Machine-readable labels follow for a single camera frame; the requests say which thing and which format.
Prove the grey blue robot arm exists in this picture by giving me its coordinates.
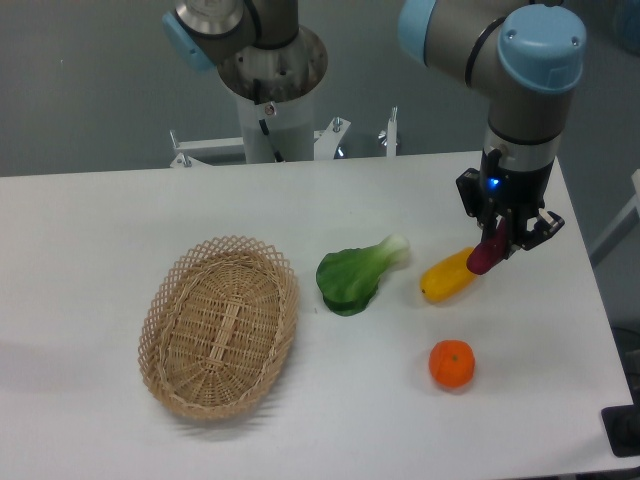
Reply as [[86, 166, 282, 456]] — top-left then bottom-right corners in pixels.
[[162, 1, 586, 274]]

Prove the woven wicker basket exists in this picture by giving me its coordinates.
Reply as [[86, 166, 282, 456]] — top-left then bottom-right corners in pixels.
[[138, 236, 299, 420]]

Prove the orange tangerine toy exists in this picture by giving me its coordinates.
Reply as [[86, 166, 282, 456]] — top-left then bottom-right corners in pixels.
[[428, 339, 475, 389]]

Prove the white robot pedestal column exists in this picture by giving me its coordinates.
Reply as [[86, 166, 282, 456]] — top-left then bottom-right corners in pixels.
[[235, 93, 314, 161]]

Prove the purple sweet potato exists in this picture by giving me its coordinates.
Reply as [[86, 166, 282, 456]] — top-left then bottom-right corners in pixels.
[[466, 219, 507, 275]]

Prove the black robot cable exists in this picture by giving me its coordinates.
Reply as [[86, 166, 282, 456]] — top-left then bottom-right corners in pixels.
[[251, 78, 285, 164]]

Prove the yellow toy vegetable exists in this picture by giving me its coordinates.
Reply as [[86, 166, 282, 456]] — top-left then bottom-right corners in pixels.
[[419, 247, 478, 303]]

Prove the black device at table edge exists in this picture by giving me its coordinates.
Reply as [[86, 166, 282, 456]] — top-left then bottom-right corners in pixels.
[[601, 405, 639, 458]]

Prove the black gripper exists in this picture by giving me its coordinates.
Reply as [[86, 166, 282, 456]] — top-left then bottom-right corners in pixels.
[[456, 149, 565, 260]]

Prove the white metal base frame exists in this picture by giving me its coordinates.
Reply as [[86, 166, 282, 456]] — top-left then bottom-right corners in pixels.
[[168, 106, 401, 169]]

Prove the white frame at right edge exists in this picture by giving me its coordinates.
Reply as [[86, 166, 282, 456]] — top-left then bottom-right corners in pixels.
[[588, 170, 639, 267]]

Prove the green bok choy toy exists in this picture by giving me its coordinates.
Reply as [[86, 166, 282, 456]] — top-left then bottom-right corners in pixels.
[[315, 234, 410, 316]]

